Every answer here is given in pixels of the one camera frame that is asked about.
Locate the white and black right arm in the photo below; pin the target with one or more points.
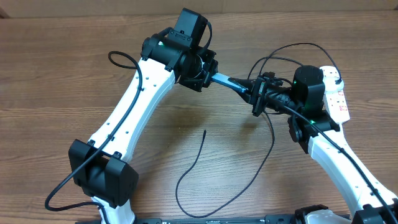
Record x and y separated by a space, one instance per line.
316 106

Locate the Samsung Galaxy smartphone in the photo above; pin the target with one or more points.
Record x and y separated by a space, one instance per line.
224 80

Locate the white power strip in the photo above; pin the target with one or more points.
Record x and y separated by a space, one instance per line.
335 103

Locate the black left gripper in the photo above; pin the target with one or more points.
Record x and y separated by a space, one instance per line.
206 80

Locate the white charger plug adapter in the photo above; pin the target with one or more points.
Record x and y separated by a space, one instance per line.
332 85

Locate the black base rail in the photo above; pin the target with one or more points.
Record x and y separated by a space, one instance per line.
325 217

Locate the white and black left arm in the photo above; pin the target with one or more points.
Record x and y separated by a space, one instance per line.
101 166

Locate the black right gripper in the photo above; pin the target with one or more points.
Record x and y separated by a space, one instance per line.
258 85

